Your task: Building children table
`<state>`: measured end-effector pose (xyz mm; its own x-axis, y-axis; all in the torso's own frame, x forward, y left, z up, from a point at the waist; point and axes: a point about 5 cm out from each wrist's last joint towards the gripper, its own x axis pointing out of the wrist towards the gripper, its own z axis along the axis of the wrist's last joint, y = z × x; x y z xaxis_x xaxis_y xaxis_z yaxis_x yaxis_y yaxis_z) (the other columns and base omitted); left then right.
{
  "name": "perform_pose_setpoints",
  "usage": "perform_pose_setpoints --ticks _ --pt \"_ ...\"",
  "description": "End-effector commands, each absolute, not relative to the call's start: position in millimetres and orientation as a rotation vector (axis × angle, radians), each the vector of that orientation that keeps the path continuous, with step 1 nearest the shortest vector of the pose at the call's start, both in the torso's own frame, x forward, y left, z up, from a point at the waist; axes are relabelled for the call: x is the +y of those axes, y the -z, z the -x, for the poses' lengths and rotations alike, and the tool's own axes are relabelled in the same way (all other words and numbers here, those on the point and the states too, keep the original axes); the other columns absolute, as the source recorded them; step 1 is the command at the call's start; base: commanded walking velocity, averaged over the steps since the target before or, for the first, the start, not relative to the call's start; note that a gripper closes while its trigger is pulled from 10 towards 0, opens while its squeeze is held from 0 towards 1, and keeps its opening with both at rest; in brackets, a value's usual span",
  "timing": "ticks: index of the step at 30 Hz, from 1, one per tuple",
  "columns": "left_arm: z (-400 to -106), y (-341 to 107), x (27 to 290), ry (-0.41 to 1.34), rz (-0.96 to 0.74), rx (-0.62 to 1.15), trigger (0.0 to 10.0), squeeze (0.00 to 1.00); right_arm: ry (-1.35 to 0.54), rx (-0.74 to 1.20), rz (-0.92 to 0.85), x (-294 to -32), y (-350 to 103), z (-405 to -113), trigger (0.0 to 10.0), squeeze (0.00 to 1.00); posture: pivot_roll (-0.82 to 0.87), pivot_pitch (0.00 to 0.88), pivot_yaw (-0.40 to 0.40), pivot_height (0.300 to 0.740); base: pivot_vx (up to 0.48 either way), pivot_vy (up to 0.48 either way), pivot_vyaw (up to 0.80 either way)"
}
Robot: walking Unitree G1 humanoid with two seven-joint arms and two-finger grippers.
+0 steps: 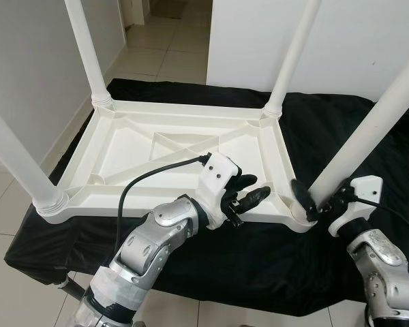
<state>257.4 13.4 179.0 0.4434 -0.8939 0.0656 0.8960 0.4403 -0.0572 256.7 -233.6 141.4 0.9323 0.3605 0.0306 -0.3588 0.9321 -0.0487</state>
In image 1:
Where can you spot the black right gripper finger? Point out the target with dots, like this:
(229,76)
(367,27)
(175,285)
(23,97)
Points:
(304,197)

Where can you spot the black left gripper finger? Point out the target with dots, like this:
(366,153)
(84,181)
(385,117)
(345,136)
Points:
(253,197)
(245,181)

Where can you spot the white plastic table top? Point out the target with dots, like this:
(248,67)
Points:
(123,157)

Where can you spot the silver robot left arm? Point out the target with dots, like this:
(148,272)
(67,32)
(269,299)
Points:
(150,238)

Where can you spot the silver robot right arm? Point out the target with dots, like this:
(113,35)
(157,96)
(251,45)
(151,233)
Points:
(382,266)

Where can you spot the black table cloth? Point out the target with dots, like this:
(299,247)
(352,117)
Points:
(293,259)

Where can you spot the black metal table leg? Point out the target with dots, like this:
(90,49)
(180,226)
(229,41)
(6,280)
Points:
(71,289)

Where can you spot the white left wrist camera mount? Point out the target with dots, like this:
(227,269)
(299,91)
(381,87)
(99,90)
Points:
(218,174)

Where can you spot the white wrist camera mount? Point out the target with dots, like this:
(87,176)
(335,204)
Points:
(361,191)
(218,174)

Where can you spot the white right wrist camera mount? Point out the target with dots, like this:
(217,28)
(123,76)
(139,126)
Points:
(361,191)

